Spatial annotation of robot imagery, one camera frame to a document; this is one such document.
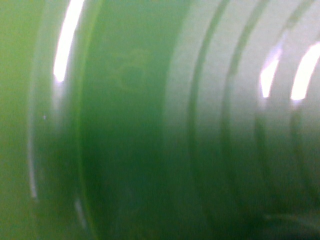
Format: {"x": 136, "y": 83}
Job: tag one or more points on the green plate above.
{"x": 159, "y": 119}

